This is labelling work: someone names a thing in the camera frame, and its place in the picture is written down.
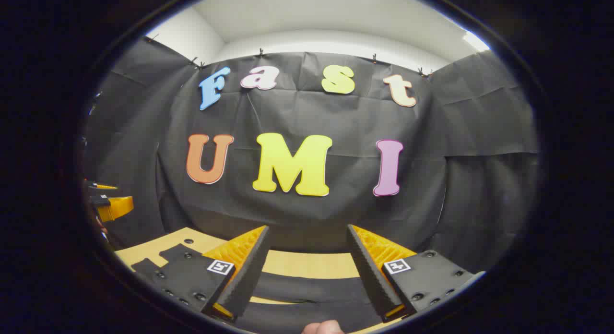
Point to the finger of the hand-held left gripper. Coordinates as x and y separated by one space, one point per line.
104 186
120 207

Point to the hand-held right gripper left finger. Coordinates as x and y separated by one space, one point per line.
249 271

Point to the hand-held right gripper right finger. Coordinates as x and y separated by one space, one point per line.
369 276

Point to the dark grey jeans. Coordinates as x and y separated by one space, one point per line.
316 288

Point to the black backdrop cloth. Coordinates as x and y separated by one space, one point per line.
336 219

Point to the ceiling light panel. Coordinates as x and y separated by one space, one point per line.
476 41

